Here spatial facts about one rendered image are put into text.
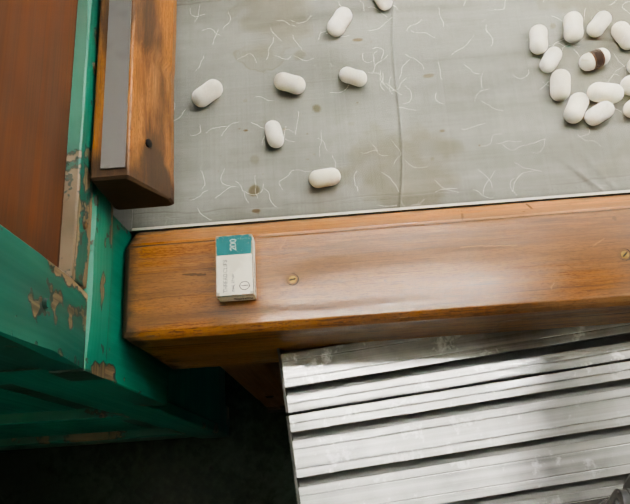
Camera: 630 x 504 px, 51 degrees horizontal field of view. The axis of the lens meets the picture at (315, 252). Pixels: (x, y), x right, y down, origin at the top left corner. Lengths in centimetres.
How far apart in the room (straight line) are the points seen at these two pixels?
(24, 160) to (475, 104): 46
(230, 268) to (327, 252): 9
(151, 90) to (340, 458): 41
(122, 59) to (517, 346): 49
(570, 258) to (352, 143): 25
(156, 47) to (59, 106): 14
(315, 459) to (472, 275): 24
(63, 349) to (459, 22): 55
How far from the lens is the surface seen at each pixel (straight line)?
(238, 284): 61
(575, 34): 80
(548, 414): 72
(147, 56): 68
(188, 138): 73
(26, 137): 54
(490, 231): 65
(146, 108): 64
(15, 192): 51
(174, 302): 64
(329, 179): 67
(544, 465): 72
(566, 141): 74
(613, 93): 76
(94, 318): 59
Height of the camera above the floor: 136
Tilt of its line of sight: 70 degrees down
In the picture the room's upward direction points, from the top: 9 degrees counter-clockwise
